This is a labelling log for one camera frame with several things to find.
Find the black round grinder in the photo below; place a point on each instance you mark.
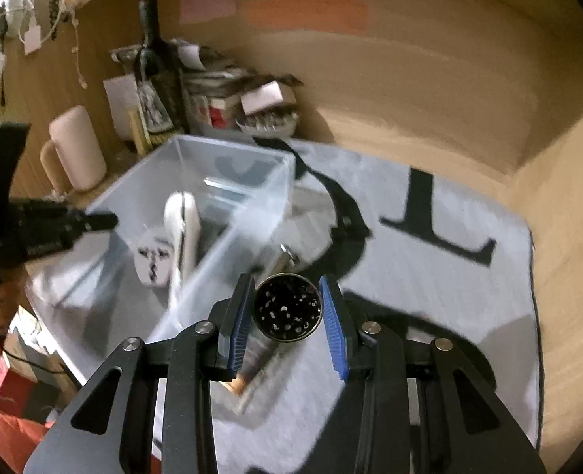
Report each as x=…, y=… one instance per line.
x=296, y=308

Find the white card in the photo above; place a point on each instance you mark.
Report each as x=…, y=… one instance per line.
x=264, y=97

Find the white handheld massager device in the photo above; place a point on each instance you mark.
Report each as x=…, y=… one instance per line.
x=182, y=224

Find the orange sticky note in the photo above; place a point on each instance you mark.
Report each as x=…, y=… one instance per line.
x=330, y=16

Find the white charger with cable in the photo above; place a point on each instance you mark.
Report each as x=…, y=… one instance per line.
x=18, y=19

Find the yellow lip balm tube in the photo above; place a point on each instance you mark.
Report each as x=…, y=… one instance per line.
x=143, y=148

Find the pink sticky note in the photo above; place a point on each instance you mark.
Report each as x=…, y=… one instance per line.
x=202, y=11

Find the pink mug with handle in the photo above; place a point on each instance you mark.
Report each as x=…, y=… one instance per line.
x=71, y=157

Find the stack of books and papers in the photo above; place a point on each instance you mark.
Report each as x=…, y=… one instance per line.
x=203, y=70

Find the clear plastic storage bin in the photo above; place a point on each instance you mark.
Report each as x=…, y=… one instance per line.
x=90, y=298

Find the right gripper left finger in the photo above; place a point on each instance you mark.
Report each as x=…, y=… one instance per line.
x=234, y=330

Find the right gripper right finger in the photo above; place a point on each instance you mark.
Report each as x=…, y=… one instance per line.
x=341, y=331

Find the grey mat with black letters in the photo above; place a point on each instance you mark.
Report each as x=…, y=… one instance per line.
x=445, y=379

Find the white bowl of stones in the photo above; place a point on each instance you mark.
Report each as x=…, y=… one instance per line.
x=274, y=123

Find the dark wine bottle elephant label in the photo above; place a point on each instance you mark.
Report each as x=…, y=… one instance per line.
x=159, y=89

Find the white travel plug adapter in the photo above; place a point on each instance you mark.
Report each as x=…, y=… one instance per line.
x=153, y=255

